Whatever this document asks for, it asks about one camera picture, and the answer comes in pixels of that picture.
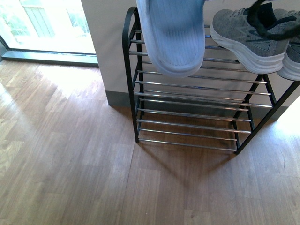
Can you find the light blue slipper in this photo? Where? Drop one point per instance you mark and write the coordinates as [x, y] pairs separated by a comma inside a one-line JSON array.
[[173, 31]]

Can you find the grey knit sneaker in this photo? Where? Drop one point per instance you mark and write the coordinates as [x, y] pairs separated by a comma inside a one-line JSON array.
[[258, 35], [291, 62]]

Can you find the black metal shoe rack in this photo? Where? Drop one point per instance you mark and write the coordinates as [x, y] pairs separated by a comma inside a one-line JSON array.
[[187, 117]]

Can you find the dark window frame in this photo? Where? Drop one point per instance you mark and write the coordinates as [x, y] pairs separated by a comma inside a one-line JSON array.
[[47, 57]]

